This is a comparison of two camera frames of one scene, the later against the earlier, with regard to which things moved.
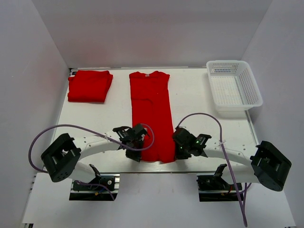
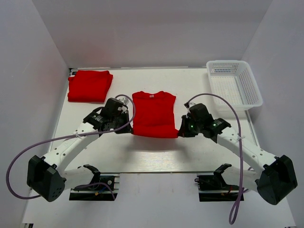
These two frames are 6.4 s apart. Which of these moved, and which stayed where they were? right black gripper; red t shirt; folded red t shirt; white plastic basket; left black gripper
Moved: left black gripper; right black gripper; red t shirt
Stayed: folded red t shirt; white plastic basket
